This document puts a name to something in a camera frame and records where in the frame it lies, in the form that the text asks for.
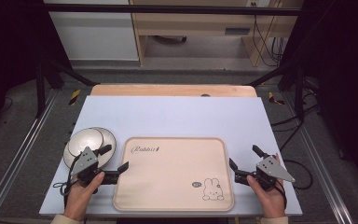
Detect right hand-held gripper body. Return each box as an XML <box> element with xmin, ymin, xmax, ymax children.
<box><xmin>234</xmin><ymin>155</ymin><xmax>296</xmax><ymax>191</ymax></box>

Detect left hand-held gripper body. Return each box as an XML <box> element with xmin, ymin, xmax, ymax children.
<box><xmin>71</xmin><ymin>147</ymin><xmax>119</xmax><ymax>188</ymax></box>

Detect small round silver plate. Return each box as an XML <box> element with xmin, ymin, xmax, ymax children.
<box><xmin>67</xmin><ymin>128</ymin><xmax>104</xmax><ymax>158</ymax></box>

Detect person's right hand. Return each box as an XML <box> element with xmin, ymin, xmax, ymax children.
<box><xmin>246</xmin><ymin>175</ymin><xmax>287</xmax><ymax>219</ymax></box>

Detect person's left hand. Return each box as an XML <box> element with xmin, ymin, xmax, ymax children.
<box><xmin>63</xmin><ymin>172</ymin><xmax>105</xmax><ymax>222</ymax></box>

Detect beige tray with rabbit print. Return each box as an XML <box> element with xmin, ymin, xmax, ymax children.
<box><xmin>112</xmin><ymin>136</ymin><xmax>235</xmax><ymax>213</ymax></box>

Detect yellow black striped tape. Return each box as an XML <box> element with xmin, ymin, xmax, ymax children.
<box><xmin>68</xmin><ymin>89</ymin><xmax>82</xmax><ymax>106</ymax></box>
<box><xmin>267</xmin><ymin>91</ymin><xmax>286</xmax><ymax>105</ymax></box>

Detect white table board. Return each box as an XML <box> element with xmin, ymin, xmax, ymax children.
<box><xmin>38</xmin><ymin>95</ymin><xmax>303</xmax><ymax>217</ymax></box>

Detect wooden table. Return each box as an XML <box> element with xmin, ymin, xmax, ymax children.
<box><xmin>89</xmin><ymin>83</ymin><xmax>258</xmax><ymax>98</ymax></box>

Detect black curtain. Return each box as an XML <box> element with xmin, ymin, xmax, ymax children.
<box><xmin>0</xmin><ymin>0</ymin><xmax>49</xmax><ymax>138</ymax></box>
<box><xmin>287</xmin><ymin>0</ymin><xmax>358</xmax><ymax>197</ymax></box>

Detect white cabinet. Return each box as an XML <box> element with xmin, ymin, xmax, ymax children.
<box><xmin>42</xmin><ymin>0</ymin><xmax>140</xmax><ymax>62</ymax></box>

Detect light wooden desk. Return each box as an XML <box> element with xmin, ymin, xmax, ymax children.
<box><xmin>129</xmin><ymin>0</ymin><xmax>305</xmax><ymax>67</ymax></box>

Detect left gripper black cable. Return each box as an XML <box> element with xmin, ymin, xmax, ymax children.
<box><xmin>52</xmin><ymin>161</ymin><xmax>77</xmax><ymax>209</ymax></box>

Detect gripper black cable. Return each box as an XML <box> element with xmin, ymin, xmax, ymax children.
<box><xmin>274</xmin><ymin>159</ymin><xmax>314</xmax><ymax>210</ymax></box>
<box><xmin>52</xmin><ymin>161</ymin><xmax>77</xmax><ymax>209</ymax></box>

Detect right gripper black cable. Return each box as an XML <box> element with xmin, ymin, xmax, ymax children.
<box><xmin>274</xmin><ymin>159</ymin><xmax>314</xmax><ymax>210</ymax></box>

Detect black floor cables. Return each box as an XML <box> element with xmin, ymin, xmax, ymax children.
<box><xmin>270</xmin><ymin>77</ymin><xmax>322</xmax><ymax>152</ymax></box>

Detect aluminium floor rail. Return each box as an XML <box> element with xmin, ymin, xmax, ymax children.
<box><xmin>0</xmin><ymin>89</ymin><xmax>61</xmax><ymax>224</ymax></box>
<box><xmin>282</xmin><ymin>92</ymin><xmax>353</xmax><ymax>224</ymax></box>

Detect bundle of hanging cables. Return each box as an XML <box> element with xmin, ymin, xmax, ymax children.
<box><xmin>252</xmin><ymin>14</ymin><xmax>286</xmax><ymax>68</ymax></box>

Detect white wall socket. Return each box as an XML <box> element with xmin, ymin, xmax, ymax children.
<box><xmin>245</xmin><ymin>0</ymin><xmax>273</xmax><ymax>8</ymax></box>

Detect black metal frame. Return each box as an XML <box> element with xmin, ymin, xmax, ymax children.
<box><xmin>34</xmin><ymin>3</ymin><xmax>307</xmax><ymax>120</ymax></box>

